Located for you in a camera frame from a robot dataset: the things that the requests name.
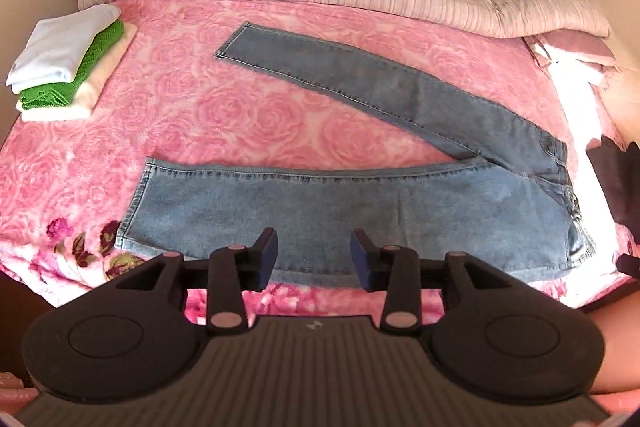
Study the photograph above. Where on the pink-framed glasses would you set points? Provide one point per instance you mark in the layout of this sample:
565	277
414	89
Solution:
540	53

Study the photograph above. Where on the folded green knit garment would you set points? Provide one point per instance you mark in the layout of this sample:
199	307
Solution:
97	57

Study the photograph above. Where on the folded cream garment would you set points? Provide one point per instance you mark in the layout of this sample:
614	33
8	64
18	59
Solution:
95	94

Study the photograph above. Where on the folded white garment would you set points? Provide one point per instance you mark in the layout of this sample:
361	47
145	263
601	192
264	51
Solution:
60	47

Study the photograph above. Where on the blue denim jeans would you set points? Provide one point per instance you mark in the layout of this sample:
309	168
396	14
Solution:
350	207

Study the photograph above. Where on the pink rose-pattern blanket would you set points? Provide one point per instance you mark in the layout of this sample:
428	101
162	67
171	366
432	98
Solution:
150	132

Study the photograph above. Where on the beige quilted mattress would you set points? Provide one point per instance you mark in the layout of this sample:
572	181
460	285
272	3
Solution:
622	107

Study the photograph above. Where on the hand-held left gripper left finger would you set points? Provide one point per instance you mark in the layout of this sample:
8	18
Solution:
265	257

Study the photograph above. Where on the person's leg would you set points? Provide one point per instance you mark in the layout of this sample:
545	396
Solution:
620	347

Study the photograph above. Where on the dark cloth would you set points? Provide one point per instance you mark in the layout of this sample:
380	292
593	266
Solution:
620	177

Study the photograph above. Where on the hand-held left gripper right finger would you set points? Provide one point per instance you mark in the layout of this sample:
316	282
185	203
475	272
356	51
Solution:
361	259

